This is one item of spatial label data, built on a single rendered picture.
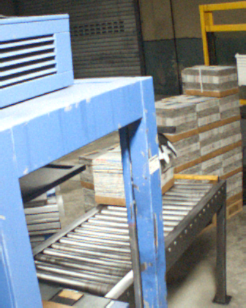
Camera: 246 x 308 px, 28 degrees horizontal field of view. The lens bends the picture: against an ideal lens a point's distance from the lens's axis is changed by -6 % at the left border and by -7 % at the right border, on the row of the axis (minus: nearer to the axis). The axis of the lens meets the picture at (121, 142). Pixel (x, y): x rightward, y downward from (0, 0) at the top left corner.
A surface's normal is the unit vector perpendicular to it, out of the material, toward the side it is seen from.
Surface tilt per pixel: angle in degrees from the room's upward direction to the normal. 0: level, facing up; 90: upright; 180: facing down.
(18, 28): 90
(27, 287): 90
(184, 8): 90
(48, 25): 90
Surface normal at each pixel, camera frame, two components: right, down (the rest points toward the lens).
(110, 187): -0.46, 0.25
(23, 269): 0.88, 0.03
